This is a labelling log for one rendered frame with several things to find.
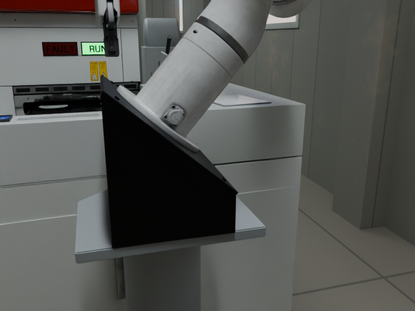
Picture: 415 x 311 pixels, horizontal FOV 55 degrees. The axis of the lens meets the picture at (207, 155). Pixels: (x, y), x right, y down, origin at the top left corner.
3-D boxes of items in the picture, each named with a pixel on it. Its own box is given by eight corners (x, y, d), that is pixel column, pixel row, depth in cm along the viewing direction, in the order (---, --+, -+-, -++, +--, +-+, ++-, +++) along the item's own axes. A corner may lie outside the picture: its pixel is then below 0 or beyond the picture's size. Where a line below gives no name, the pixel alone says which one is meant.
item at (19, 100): (18, 121, 144) (14, 95, 141) (139, 114, 157) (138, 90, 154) (17, 122, 142) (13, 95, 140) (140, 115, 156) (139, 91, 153)
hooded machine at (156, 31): (187, 110, 654) (186, 16, 613) (147, 111, 636) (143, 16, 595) (178, 103, 722) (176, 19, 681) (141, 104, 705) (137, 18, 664)
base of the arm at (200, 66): (208, 165, 71) (274, 82, 70) (121, 99, 63) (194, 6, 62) (183, 136, 88) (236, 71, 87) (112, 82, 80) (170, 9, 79)
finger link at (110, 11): (105, -10, 88) (105, 12, 93) (108, 10, 84) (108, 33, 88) (110, -9, 89) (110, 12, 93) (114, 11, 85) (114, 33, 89)
